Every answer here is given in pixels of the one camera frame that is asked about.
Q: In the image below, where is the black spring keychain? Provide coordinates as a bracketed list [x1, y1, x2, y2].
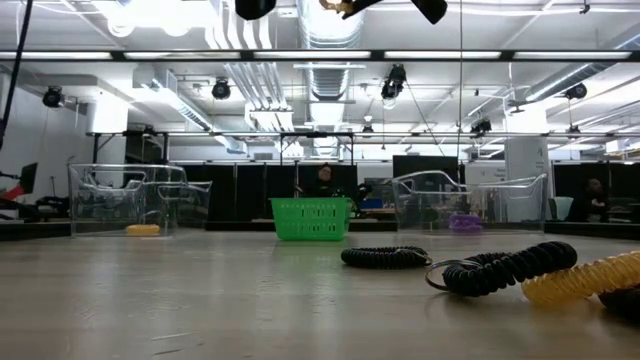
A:
[424, 241, 579, 299]
[597, 284, 640, 319]
[340, 245, 433, 271]

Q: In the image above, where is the white pillar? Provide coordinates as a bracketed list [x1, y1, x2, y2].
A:
[503, 135, 551, 181]

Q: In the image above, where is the person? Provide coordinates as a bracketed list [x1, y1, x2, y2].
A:
[305, 163, 346, 199]
[567, 177, 612, 224]

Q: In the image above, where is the black partition screen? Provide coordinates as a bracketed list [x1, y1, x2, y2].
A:
[169, 162, 359, 224]

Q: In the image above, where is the clear plastic bin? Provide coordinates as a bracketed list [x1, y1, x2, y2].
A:
[67, 163, 214, 237]
[391, 169, 550, 235]

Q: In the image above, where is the green plastic basket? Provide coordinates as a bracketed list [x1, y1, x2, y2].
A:
[268, 196, 354, 242]

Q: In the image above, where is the teal chair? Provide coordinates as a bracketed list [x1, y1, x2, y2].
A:
[548, 195, 575, 222]

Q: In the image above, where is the black monitor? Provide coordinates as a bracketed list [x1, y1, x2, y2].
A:
[18, 161, 39, 196]

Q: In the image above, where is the black aluminium rig frame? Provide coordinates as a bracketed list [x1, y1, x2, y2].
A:
[0, 48, 640, 63]

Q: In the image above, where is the silver ventilation duct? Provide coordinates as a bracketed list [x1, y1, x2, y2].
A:
[295, 0, 367, 161]

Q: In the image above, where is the thin hanging cable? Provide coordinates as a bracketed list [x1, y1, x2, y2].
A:
[457, 0, 464, 166]

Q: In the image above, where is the black wall board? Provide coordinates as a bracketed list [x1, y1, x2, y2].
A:
[392, 154, 460, 182]

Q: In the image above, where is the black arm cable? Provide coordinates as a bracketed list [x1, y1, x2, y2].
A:
[0, 0, 34, 151]

